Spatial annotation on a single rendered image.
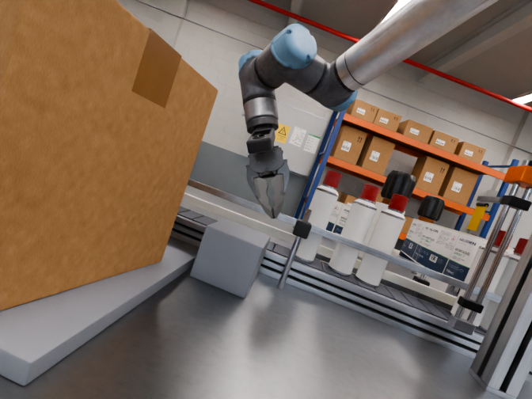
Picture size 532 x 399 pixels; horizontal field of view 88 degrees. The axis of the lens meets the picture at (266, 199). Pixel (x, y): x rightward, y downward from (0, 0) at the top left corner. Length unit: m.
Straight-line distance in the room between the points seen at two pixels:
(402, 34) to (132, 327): 0.56
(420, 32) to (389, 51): 0.05
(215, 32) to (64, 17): 5.23
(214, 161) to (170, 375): 4.73
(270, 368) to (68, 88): 0.33
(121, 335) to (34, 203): 0.15
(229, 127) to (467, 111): 4.18
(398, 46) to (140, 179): 0.45
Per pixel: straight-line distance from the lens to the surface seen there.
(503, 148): 6.55
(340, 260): 0.63
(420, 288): 0.74
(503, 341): 0.61
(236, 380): 0.32
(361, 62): 0.59
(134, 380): 0.30
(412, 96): 5.72
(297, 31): 0.57
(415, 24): 0.56
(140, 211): 0.37
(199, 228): 0.62
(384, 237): 0.64
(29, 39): 0.26
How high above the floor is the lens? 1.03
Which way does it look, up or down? 5 degrees down
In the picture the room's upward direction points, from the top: 20 degrees clockwise
